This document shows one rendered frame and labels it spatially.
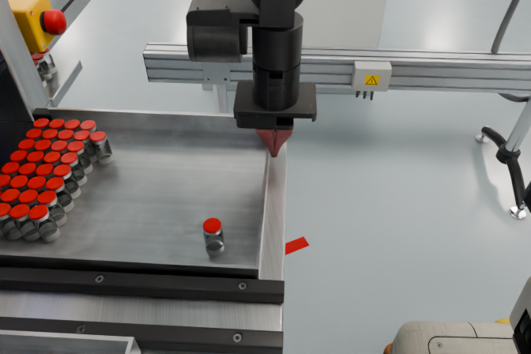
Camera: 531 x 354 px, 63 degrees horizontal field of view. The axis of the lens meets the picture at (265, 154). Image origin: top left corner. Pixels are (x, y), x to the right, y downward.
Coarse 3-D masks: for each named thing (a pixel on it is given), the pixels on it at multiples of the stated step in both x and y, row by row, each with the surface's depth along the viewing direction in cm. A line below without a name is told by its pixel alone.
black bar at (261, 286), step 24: (0, 288) 48; (24, 288) 48; (48, 288) 48; (72, 288) 47; (96, 288) 47; (120, 288) 47; (144, 288) 46; (168, 288) 46; (192, 288) 46; (216, 288) 46; (240, 288) 46; (264, 288) 46
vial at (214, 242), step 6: (204, 234) 49; (210, 234) 48; (216, 234) 49; (222, 234) 50; (210, 240) 49; (216, 240) 49; (222, 240) 50; (210, 246) 50; (216, 246) 50; (222, 246) 51; (210, 252) 51; (216, 252) 51
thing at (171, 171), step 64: (128, 128) 68; (192, 128) 67; (128, 192) 58; (192, 192) 58; (256, 192) 58; (0, 256) 48; (64, 256) 47; (128, 256) 51; (192, 256) 51; (256, 256) 47
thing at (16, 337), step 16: (0, 336) 41; (16, 336) 41; (32, 336) 41; (48, 336) 41; (64, 336) 41; (80, 336) 41; (96, 336) 41; (112, 336) 41; (0, 352) 43; (16, 352) 43; (32, 352) 43; (48, 352) 43; (64, 352) 43; (80, 352) 43; (96, 352) 43; (112, 352) 43; (128, 352) 40
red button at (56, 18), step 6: (48, 12) 68; (54, 12) 68; (60, 12) 69; (48, 18) 68; (54, 18) 68; (60, 18) 69; (48, 24) 68; (54, 24) 68; (60, 24) 69; (66, 24) 71; (48, 30) 69; (54, 30) 69; (60, 30) 69
